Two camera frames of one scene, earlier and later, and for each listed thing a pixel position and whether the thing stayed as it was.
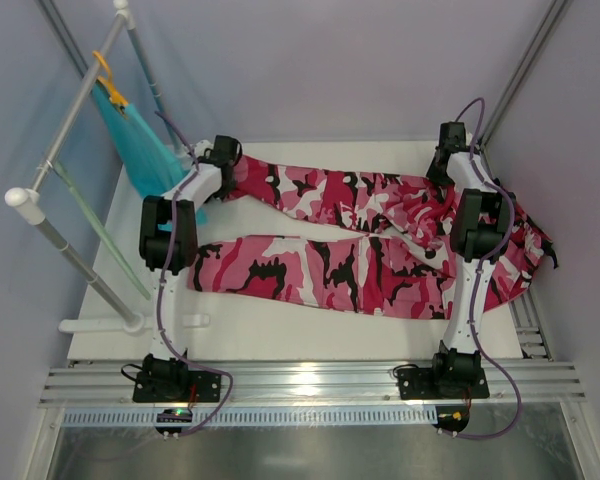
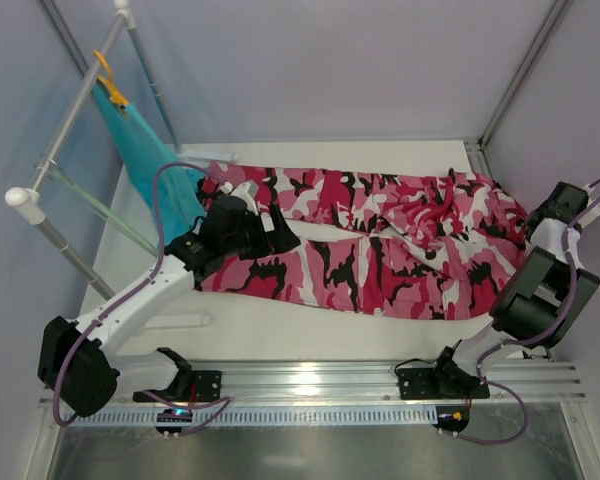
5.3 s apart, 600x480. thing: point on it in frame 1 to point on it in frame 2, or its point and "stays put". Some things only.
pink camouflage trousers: x=399 y=272 stays put
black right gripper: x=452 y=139 to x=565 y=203
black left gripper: x=230 y=163 to x=268 y=239
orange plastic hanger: x=112 y=89 stays put
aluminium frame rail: x=245 y=382 stays put
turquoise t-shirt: x=147 y=155 stays put
